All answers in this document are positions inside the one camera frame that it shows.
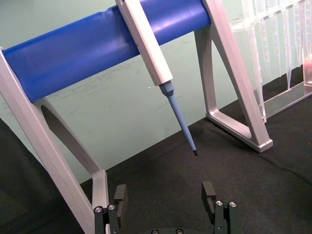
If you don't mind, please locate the clear container with pink content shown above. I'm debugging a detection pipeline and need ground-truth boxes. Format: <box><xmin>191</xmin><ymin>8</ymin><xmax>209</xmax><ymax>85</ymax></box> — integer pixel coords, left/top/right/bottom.
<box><xmin>301</xmin><ymin>48</ymin><xmax>312</xmax><ymax>95</ymax></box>

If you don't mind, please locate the black table cloth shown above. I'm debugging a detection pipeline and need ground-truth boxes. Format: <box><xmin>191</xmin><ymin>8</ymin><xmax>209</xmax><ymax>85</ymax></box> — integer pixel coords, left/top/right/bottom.
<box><xmin>0</xmin><ymin>64</ymin><xmax>312</xmax><ymax>234</ymax></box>

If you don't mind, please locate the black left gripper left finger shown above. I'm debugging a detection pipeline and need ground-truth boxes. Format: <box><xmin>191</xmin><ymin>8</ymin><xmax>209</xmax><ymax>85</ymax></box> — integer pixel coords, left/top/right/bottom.
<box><xmin>94</xmin><ymin>184</ymin><xmax>128</xmax><ymax>234</ymax></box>

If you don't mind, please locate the clear conical plastic tube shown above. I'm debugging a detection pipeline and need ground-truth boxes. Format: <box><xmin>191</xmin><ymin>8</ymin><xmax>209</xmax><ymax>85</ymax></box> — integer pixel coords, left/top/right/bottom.
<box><xmin>282</xmin><ymin>6</ymin><xmax>294</xmax><ymax>89</ymax></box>
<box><xmin>260</xmin><ymin>13</ymin><xmax>278</xmax><ymax>85</ymax></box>
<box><xmin>293</xmin><ymin>2</ymin><xmax>304</xmax><ymax>70</ymax></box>

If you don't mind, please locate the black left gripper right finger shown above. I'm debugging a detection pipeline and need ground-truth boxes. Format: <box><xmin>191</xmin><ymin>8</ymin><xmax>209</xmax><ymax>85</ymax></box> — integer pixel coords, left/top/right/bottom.
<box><xmin>201</xmin><ymin>181</ymin><xmax>238</xmax><ymax>234</ymax></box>

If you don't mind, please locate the silver stand with blue bar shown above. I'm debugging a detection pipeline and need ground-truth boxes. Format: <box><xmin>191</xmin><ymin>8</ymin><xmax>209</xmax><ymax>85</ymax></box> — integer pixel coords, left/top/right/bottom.
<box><xmin>0</xmin><ymin>0</ymin><xmax>273</xmax><ymax>234</ymax></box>

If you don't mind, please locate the grey pipette with blue shaft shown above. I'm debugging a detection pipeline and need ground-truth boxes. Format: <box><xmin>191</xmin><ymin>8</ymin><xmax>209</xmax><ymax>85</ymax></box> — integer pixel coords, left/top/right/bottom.
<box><xmin>115</xmin><ymin>0</ymin><xmax>198</xmax><ymax>157</ymax></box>

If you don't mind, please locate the clear acrylic tube rack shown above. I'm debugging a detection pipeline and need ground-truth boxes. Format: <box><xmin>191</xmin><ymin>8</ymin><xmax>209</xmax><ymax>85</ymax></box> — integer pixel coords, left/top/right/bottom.
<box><xmin>228</xmin><ymin>0</ymin><xmax>312</xmax><ymax>120</ymax></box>

